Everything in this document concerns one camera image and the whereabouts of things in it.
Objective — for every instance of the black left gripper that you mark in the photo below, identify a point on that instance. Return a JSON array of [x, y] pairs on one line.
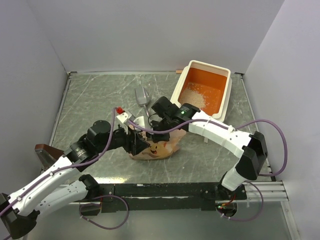
[[134, 144]]

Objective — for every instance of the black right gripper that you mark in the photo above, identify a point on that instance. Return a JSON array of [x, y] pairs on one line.
[[157, 138]]

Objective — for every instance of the pink cat litter bag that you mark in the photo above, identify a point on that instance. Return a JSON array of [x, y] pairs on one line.
[[161, 149]]

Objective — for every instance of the grey metal litter scoop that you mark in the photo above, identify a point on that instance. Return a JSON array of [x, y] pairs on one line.
[[142, 98]]

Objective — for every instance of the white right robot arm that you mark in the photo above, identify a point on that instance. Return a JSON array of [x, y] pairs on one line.
[[250, 149]]

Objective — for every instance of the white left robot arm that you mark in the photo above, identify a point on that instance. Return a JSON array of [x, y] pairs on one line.
[[20, 210]]

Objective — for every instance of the clean litter pile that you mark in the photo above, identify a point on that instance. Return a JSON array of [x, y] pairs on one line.
[[198, 95]]

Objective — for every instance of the orange and white litter box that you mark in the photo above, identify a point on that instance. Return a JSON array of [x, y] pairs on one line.
[[209, 75]]

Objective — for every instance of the brown dustpan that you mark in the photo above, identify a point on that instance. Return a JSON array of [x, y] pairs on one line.
[[47, 155]]

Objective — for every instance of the black mounting base rail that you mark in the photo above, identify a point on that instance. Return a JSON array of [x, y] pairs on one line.
[[164, 196]]

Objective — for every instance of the aluminium frame rail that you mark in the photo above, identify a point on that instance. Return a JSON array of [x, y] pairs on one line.
[[272, 191]]

